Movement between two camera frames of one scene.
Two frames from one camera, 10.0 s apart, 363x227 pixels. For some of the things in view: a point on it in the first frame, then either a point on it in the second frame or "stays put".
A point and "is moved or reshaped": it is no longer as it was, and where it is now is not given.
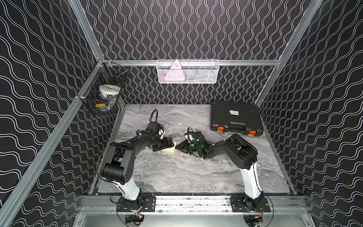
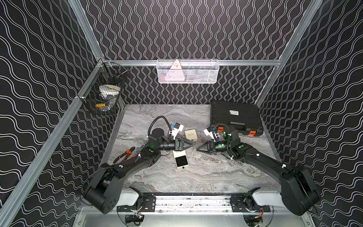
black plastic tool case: x=236 y=117 stays put
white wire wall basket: x=193 y=71 stays put
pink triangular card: x=175 y=75 stays put
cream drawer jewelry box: x=171 y=150 is moved or reshaped
